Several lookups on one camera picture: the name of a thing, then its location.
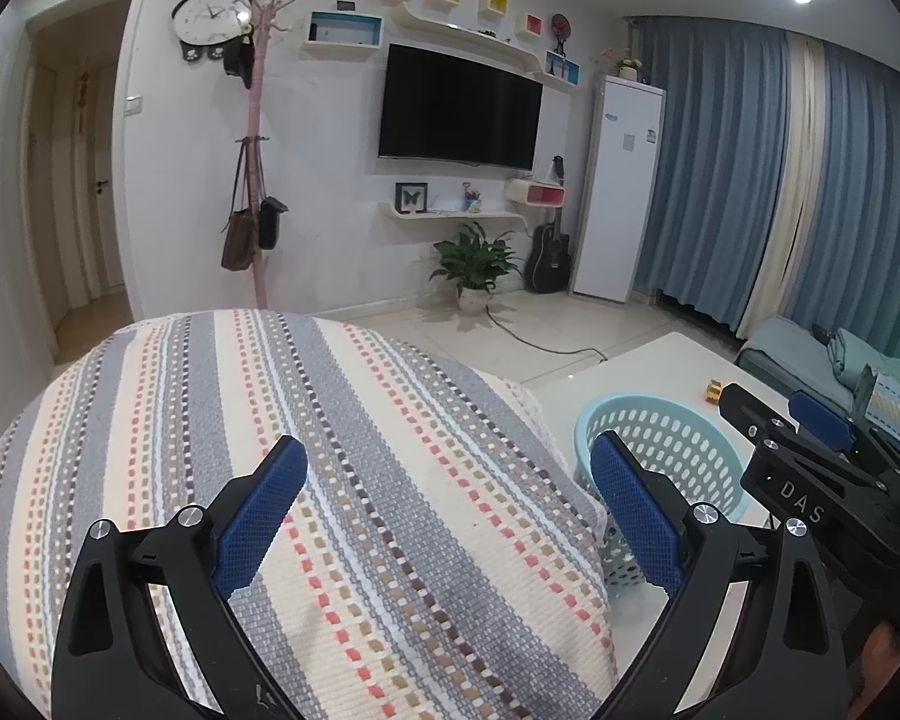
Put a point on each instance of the black flat television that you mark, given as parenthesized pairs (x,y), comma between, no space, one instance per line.
(457,105)

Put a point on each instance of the white panel door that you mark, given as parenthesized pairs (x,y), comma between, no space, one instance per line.
(7,330)

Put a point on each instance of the red wall cube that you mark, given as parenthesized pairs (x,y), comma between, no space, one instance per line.
(534,24)

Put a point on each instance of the small flower pot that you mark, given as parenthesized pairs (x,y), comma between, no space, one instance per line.
(626,67)

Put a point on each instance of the white curved low wall shelf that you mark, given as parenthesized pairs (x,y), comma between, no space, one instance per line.
(450,215)

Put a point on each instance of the red white box shelf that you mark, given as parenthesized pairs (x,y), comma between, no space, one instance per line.
(544,199)

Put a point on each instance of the green potted plant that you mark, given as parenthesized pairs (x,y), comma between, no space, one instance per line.
(476,255)

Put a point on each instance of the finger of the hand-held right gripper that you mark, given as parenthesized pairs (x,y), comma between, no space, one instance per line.
(821,420)
(750,409)

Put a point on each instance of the white light switch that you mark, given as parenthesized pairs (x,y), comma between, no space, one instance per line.
(133,106)

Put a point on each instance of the striped woven blanket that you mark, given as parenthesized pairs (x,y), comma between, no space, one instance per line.
(382,427)

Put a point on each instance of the large blue box shelf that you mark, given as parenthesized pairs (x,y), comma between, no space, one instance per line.
(345,30)

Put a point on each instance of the framed butterfly picture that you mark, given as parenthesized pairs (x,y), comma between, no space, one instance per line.
(412,198)

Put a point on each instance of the small black figurine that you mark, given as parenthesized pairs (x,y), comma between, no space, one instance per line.
(558,170)

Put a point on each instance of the panda wall clock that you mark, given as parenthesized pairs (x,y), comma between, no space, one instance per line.
(210,15)

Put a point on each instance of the white refrigerator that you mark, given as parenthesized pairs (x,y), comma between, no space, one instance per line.
(615,187)

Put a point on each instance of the white low table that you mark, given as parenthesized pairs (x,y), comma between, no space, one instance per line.
(645,367)

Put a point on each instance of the teal sofa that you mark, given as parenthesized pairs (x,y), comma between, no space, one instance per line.
(780,352)

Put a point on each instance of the pink coat rack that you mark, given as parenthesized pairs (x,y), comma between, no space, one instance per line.
(253,127)

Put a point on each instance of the teal folded blanket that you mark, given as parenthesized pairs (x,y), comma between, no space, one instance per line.
(870,360)

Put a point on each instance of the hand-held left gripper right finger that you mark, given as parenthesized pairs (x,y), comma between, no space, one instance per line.
(634,510)

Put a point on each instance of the blue pen holder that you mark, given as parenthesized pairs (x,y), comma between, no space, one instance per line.
(472,201)

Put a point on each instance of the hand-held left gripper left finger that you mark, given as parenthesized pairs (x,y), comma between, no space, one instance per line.
(262,510)

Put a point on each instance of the black acoustic guitar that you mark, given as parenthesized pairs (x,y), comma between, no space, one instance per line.
(547,262)

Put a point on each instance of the black hanging bag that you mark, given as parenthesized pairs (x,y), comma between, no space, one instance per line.
(271,223)

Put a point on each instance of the small desk fan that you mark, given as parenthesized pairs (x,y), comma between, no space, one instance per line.
(562,30)

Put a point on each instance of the brown hanging bag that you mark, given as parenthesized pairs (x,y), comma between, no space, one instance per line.
(238,244)

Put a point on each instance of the light blue plastic basket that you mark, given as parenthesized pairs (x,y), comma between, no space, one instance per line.
(709,465)

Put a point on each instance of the beige curtain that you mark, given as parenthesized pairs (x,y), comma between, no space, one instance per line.
(784,202)

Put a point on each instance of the white curved high wall shelf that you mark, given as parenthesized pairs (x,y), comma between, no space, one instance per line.
(487,41)

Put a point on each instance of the blue curtain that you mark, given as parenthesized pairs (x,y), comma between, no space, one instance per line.
(705,165)
(870,202)

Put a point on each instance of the small yellow toy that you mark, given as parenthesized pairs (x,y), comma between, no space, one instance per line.
(713,392)

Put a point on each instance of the small blue box shelf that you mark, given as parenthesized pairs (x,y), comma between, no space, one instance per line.
(561,67)

